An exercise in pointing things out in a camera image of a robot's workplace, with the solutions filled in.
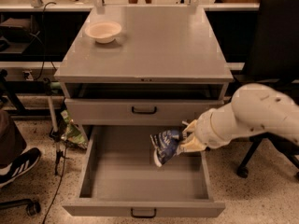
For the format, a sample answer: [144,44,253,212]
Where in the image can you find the open grey drawer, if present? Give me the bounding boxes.
[64,126,225,217]

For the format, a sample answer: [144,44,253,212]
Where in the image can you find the black lower drawer handle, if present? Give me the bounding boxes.
[130,208,157,218]

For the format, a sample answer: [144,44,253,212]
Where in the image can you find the black chair caster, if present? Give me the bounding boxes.
[0,199,41,216]

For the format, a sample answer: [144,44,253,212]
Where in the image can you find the green chip bag on floor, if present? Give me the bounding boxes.
[61,110,88,149]

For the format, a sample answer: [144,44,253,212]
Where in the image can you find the blue chip bag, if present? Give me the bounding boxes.
[150,130,183,167]

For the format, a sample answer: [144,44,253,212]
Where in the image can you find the black white sneaker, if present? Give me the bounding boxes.
[0,147,41,188]

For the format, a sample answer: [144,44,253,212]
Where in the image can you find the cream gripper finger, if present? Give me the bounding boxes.
[177,136,203,155]
[182,119,197,133]

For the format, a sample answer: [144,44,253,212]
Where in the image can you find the black office chair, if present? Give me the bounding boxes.
[235,0,299,177]

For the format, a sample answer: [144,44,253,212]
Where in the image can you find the black cable on floor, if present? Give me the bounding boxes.
[41,140,69,224]

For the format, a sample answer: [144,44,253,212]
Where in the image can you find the dark trouser leg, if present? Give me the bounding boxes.
[0,110,27,168]

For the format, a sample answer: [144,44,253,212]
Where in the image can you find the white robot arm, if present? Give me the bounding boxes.
[178,83,299,153]

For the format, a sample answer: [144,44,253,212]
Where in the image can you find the black drawer handle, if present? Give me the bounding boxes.
[130,208,157,218]
[131,106,157,115]

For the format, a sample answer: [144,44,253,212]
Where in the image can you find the black upper drawer handle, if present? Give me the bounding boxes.
[131,106,157,115]

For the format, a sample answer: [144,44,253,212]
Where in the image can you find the closed grey upper drawer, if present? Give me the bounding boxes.
[65,98,223,126]

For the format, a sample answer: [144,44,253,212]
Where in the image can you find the metal stand pole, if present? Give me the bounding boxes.
[43,77,64,175]

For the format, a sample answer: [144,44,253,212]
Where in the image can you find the grey drawer cabinet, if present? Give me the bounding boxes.
[55,5,233,142]

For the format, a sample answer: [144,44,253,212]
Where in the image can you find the white bowl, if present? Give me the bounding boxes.
[85,21,122,44]

